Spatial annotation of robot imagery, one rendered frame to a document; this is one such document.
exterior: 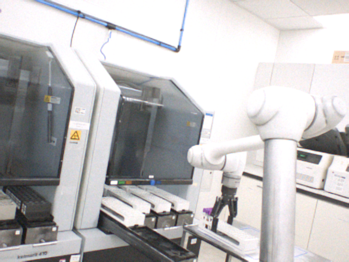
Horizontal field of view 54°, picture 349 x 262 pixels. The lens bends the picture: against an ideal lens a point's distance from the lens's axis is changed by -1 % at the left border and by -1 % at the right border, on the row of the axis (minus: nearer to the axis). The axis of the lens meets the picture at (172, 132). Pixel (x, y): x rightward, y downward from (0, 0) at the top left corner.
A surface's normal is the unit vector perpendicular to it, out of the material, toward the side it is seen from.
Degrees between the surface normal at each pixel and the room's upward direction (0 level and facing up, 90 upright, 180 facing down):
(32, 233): 90
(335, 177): 90
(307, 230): 90
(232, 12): 90
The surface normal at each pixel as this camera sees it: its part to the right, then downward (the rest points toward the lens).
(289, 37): -0.72, -0.10
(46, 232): 0.67, 0.16
